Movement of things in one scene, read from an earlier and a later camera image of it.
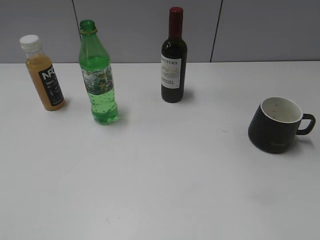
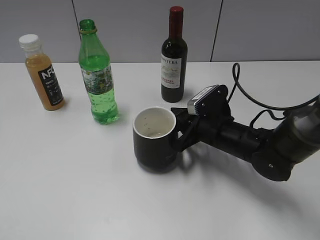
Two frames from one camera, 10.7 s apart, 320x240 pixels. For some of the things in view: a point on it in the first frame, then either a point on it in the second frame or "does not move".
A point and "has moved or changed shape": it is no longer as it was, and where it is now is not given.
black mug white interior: x=275 y=123 has moved or changed shape
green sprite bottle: x=95 y=64 does not move
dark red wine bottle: x=174 y=53 does not move
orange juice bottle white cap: x=41 y=67 does not move
